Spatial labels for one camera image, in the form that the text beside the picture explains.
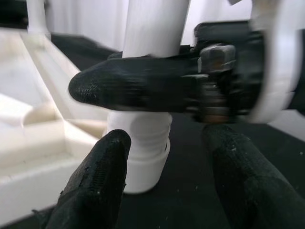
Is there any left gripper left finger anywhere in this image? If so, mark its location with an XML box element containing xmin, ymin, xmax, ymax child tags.
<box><xmin>33</xmin><ymin>128</ymin><xmax>132</xmax><ymax>229</ymax></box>

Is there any white plastic table leg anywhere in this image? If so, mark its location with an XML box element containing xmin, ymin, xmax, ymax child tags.
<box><xmin>106</xmin><ymin>0</ymin><xmax>191</xmax><ymax>156</ymax></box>
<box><xmin>26</xmin><ymin>0</ymin><xmax>50</xmax><ymax>36</ymax></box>

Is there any black tablecloth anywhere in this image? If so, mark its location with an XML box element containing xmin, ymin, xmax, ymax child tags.
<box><xmin>0</xmin><ymin>22</ymin><xmax>305</xmax><ymax>229</ymax></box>

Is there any cream plastic table top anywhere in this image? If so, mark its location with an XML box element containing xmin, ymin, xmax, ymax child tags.
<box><xmin>0</xmin><ymin>31</ymin><xmax>171</xmax><ymax>221</ymax></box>

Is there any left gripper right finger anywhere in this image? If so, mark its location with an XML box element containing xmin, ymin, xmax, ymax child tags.
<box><xmin>202</xmin><ymin>125</ymin><xmax>305</xmax><ymax>229</ymax></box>

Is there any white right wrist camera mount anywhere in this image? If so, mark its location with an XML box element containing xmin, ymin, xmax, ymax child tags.
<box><xmin>247</xmin><ymin>0</ymin><xmax>301</xmax><ymax>124</ymax></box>

